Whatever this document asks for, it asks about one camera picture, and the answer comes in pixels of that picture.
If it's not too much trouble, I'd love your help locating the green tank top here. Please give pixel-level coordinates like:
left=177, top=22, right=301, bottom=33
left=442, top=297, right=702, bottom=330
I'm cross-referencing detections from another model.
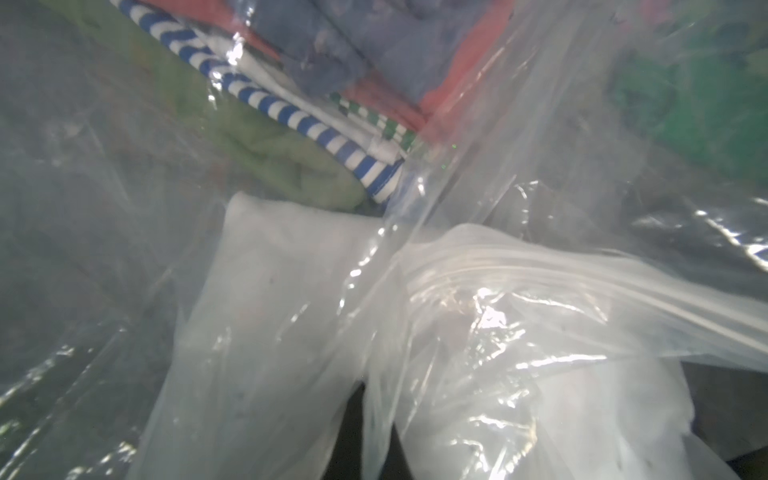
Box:
left=607, top=38, right=767, bottom=187

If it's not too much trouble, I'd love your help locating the clear vacuum bag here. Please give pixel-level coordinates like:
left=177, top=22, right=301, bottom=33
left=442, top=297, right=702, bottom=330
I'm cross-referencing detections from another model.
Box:
left=1, top=123, right=767, bottom=479

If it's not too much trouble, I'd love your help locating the bag of folded clothes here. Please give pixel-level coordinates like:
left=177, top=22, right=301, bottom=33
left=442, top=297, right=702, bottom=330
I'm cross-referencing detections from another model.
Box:
left=35, top=0, right=601, bottom=212

